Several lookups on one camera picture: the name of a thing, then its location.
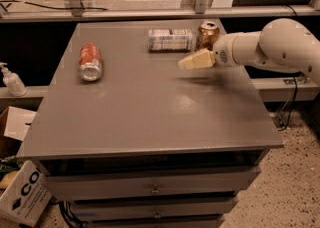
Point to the orange soda can lying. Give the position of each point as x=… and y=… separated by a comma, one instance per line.
x=90, y=66

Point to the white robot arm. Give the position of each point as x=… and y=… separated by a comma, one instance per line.
x=283, y=45

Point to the white blue can lying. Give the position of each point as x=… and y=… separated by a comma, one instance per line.
x=170, y=39

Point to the white pump bottle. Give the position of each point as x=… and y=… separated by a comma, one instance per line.
x=12, y=81

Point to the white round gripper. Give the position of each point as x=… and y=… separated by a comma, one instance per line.
x=222, y=51

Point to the grey drawer cabinet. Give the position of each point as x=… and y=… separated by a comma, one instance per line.
x=148, y=145

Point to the gold soda can upright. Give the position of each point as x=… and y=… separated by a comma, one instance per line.
x=207, y=34

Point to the brown open cardboard box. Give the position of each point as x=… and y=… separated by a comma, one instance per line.
x=14, y=125

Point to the white printed cardboard box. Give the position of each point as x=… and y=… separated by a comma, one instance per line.
x=25, y=198

